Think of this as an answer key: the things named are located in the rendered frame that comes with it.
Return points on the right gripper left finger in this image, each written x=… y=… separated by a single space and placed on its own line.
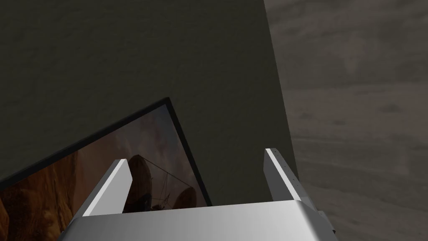
x=110 y=192

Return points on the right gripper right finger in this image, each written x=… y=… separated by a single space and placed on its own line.
x=280 y=179

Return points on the black framed brown picture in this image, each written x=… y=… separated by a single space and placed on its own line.
x=50 y=197

